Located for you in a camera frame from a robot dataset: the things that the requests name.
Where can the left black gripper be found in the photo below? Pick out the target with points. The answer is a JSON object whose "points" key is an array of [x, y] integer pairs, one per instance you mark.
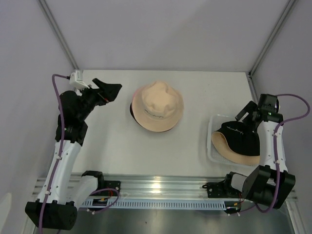
{"points": [[107, 92]]}

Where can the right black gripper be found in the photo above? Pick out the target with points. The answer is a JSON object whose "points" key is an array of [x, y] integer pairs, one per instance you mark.
{"points": [[250, 107]]}

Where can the black smiley bucket hat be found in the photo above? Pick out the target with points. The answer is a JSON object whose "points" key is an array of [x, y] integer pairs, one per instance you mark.
{"points": [[132, 114]]}

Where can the black and beige hat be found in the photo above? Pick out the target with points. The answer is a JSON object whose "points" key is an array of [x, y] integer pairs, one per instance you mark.
{"points": [[237, 143]]}

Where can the beige bucket hat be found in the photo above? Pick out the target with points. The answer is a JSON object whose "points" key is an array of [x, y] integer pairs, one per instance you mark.
{"points": [[159, 108]]}

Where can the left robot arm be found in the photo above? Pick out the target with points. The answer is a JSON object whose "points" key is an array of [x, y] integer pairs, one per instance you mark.
{"points": [[56, 208]]}

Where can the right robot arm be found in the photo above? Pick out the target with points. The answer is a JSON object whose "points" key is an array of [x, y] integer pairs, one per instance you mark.
{"points": [[269, 184]]}

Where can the white plastic basket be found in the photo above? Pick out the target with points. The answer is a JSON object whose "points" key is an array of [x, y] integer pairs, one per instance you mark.
{"points": [[212, 151]]}

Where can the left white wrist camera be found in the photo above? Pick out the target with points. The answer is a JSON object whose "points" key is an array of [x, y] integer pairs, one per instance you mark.
{"points": [[76, 80]]}

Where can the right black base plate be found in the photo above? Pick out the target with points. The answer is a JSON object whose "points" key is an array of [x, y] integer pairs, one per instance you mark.
{"points": [[220, 190]]}

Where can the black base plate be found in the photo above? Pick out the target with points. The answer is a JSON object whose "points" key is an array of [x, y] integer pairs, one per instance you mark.
{"points": [[220, 190], [111, 184]]}

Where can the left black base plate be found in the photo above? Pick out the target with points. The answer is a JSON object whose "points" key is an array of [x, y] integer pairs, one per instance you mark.
{"points": [[111, 184]]}

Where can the aluminium mounting rail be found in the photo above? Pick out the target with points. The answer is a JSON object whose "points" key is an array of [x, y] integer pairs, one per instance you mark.
{"points": [[132, 187]]}

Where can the right aluminium frame post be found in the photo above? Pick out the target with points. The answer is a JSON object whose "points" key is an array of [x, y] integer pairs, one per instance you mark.
{"points": [[286, 12]]}

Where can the aluminium frame post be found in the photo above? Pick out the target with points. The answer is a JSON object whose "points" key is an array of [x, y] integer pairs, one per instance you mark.
{"points": [[286, 12], [50, 18]]}

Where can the left aluminium frame post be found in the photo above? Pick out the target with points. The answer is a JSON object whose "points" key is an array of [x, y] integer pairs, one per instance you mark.
{"points": [[50, 18]]}

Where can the white slotted cable duct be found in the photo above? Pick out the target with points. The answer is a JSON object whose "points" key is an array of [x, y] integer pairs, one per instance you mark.
{"points": [[101, 203]]}

